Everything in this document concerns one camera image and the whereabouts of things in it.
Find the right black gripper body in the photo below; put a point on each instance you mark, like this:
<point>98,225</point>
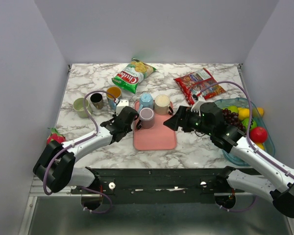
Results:
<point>193,121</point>

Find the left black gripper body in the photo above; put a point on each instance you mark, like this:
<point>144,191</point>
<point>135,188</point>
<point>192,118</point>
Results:
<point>127,131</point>

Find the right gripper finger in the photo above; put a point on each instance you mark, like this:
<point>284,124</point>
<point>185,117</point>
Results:
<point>177,125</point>
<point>178,119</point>

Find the blue glazed mug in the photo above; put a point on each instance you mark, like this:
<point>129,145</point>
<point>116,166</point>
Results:
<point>112,93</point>

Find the brown mug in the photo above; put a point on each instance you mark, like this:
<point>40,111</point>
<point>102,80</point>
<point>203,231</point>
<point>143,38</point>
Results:
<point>97,100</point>

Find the green mug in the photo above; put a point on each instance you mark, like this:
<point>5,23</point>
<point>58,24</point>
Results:
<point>78,106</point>

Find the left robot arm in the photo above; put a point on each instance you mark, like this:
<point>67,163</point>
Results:
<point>55,167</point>

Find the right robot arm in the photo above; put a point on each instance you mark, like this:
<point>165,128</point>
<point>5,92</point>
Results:
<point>277,182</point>

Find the cream mug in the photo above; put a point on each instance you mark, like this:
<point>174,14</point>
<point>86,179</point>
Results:
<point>162,105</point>

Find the purple mug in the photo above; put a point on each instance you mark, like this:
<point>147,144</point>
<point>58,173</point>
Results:
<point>146,119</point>

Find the light blue mug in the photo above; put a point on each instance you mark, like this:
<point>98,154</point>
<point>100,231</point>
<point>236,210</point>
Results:
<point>146,101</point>

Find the pink tray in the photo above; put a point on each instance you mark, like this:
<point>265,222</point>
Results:
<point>158,137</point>

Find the red snack bag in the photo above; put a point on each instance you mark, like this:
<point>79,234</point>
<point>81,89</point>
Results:
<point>193,83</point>

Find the purple grapes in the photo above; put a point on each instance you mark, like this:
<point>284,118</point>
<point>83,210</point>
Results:
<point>233,119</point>

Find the green pear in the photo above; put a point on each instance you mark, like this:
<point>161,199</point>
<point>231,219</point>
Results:
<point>233,109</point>

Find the green chips bag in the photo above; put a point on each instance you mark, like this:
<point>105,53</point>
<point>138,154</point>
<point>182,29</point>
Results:
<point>132,75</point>

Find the yellow lemon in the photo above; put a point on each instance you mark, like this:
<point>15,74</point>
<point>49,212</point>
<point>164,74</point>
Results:
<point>243,113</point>

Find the red apple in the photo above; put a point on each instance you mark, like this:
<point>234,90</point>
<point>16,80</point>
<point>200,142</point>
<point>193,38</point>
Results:
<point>258,135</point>

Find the red dragon fruit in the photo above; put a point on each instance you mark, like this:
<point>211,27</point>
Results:
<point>55,136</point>

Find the yellow fruit outside basket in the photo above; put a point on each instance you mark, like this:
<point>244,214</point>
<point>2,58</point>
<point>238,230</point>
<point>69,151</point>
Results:
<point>258,112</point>

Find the yellow banana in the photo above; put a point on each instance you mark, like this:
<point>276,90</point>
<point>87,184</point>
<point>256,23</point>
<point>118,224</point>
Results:
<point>260,145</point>

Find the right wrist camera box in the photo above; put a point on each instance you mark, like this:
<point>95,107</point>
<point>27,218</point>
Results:
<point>199,100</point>

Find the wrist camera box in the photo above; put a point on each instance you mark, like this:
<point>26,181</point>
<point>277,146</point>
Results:
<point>199,100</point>
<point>121,104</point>

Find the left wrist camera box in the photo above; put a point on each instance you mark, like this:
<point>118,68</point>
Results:
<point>121,104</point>

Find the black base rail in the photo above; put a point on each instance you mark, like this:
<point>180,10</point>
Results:
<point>162,186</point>

